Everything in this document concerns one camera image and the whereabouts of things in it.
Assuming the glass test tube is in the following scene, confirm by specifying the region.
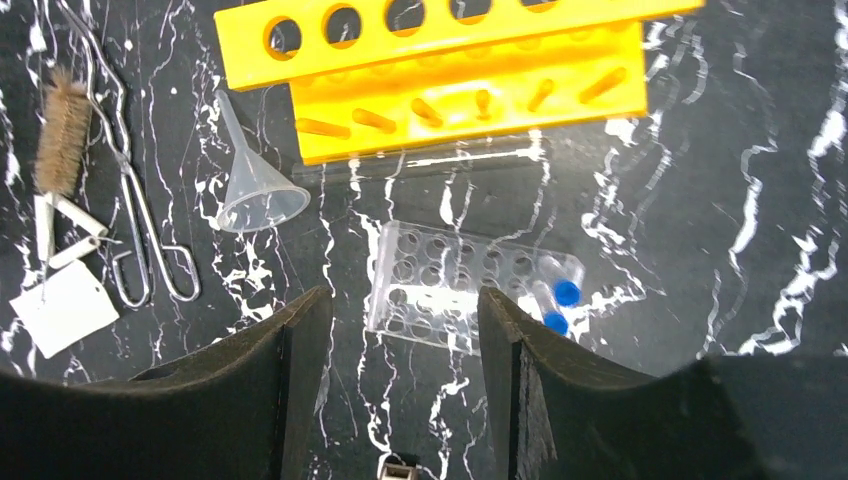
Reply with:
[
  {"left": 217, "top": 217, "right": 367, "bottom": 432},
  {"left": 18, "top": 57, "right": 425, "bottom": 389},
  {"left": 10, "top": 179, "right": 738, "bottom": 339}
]
[{"left": 292, "top": 135, "right": 553, "bottom": 188}]

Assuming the yellow test tube rack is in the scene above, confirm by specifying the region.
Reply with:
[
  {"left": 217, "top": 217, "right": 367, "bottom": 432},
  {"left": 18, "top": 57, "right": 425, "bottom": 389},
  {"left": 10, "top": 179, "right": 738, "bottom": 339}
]
[{"left": 214, "top": 1, "right": 699, "bottom": 165}]

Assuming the white clay triangle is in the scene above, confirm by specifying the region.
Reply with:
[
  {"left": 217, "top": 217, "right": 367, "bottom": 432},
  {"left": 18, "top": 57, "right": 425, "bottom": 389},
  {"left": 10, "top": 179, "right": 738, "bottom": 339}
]
[{"left": 33, "top": 194, "right": 108, "bottom": 270}]

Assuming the clear plastic funnel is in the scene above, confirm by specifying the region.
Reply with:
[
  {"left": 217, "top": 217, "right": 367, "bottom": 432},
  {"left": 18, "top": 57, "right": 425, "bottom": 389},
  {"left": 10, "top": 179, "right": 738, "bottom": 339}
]
[{"left": 215, "top": 89, "right": 311, "bottom": 234}]

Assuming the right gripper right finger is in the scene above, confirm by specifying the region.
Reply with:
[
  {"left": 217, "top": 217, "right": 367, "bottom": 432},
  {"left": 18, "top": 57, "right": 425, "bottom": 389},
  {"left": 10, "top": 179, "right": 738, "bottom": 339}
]
[{"left": 477, "top": 287, "right": 847, "bottom": 479}]

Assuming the blue capped vial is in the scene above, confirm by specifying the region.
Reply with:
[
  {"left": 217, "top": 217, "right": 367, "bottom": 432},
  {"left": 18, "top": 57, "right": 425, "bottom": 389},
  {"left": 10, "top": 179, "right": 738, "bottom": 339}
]
[
  {"left": 539, "top": 254, "right": 586, "bottom": 307},
  {"left": 530, "top": 280, "right": 569, "bottom": 336}
]

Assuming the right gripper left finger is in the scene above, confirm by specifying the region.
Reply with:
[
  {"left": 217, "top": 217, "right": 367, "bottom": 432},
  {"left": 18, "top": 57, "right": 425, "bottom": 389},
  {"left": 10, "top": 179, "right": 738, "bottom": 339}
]
[{"left": 1, "top": 287, "right": 333, "bottom": 479}]

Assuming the clear acrylic tube rack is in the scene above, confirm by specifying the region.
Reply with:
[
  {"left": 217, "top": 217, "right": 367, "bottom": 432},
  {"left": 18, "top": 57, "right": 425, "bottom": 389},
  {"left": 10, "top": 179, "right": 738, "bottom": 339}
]
[{"left": 366, "top": 220, "right": 577, "bottom": 355}]

